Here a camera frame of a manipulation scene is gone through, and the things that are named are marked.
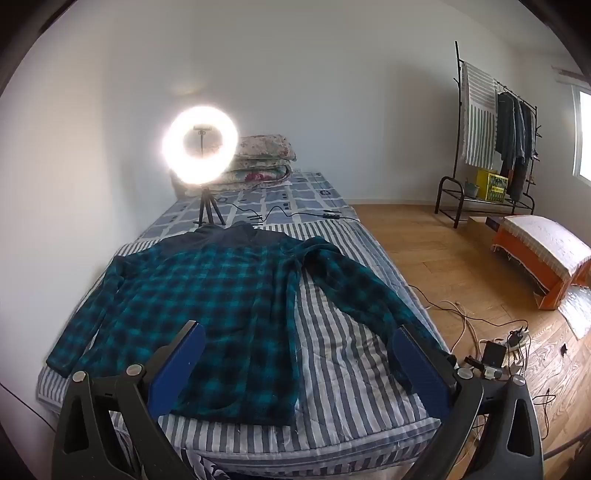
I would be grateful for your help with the grey white striped quilt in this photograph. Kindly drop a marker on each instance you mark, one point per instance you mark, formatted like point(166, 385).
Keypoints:
point(346, 360)

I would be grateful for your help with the yellow crate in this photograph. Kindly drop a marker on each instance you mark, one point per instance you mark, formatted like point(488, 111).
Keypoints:
point(491, 184)

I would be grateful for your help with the cardboard box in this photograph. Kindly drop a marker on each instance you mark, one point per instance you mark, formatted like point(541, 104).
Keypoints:
point(478, 233)

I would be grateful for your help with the striped hanging cloth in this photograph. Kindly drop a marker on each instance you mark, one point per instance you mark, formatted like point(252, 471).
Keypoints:
point(478, 124)

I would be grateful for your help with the orange box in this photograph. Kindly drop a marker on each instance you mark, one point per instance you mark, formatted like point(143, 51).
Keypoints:
point(521, 258)

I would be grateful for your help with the blue checked bed sheet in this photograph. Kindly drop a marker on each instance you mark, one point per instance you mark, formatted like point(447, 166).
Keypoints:
point(304, 194)

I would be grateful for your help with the wall shelf with books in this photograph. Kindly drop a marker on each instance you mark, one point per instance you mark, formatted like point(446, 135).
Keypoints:
point(458, 81)

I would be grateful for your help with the dark blue box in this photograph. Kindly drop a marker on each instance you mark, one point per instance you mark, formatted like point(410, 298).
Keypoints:
point(493, 225)

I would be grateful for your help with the teal plaid fleece jacket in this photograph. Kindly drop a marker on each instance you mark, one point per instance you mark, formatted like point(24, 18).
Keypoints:
point(221, 300)

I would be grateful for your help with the window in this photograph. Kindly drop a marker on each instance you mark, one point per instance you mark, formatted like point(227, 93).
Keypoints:
point(582, 138)

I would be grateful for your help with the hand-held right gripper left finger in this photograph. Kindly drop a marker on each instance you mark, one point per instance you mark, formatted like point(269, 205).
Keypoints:
point(178, 364)

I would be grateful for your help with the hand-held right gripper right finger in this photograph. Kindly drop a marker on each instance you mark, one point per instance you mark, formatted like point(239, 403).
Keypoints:
point(420, 369)

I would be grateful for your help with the small grey pot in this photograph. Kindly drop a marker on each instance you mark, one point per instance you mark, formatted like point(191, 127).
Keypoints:
point(472, 188)

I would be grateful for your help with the white lace cloth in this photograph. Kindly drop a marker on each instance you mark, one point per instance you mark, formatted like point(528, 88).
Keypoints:
point(545, 240)

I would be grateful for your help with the bubble wrap sheet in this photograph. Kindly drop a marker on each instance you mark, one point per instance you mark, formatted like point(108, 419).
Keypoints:
point(577, 314)

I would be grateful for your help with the black power adapter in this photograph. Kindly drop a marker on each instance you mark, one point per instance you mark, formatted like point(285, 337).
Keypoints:
point(493, 354)

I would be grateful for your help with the dark hanging clothes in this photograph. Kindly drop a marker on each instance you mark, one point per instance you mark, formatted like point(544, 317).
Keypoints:
point(508, 134)

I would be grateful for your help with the white curtain rail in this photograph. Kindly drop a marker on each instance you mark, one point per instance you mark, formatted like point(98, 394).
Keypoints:
point(570, 76)

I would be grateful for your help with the white power strip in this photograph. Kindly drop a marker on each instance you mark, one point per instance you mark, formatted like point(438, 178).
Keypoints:
point(518, 337)

